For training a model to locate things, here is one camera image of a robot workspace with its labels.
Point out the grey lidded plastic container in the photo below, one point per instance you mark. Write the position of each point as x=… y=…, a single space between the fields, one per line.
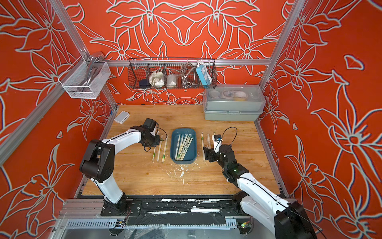
x=233 y=103

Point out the wrapped chopsticks pair in box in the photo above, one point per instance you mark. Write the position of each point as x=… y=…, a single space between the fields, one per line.
x=189 y=142
x=177 y=148
x=182 y=147

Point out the clear plastic wall bin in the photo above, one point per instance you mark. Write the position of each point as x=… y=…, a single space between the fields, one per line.
x=72 y=81

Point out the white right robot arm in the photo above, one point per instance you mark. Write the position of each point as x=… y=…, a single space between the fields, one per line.
x=284 y=219

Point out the metal tongs in bin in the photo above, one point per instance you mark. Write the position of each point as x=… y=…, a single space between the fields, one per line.
x=91 y=73

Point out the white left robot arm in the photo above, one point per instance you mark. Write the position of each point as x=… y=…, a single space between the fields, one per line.
x=98 y=161

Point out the black wire wall basket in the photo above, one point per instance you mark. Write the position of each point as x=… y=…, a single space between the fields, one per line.
x=179 y=72

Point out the white crumpled bag in basket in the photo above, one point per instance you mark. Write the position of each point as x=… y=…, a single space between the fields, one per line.
x=157 y=79

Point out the light blue box in basket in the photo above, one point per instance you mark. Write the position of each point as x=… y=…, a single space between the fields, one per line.
x=204 y=76

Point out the teal plastic storage box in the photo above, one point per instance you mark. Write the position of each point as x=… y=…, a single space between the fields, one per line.
x=192 y=152

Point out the white network switch box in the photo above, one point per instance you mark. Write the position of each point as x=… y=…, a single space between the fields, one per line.
x=122 y=117

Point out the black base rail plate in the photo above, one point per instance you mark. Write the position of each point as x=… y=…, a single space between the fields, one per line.
x=177 y=210

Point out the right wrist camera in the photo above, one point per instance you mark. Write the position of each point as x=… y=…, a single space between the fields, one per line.
x=217 y=140

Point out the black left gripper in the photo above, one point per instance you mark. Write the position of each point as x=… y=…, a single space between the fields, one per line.
x=156 y=143

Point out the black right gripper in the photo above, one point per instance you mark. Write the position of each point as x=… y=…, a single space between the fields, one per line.
x=209 y=152

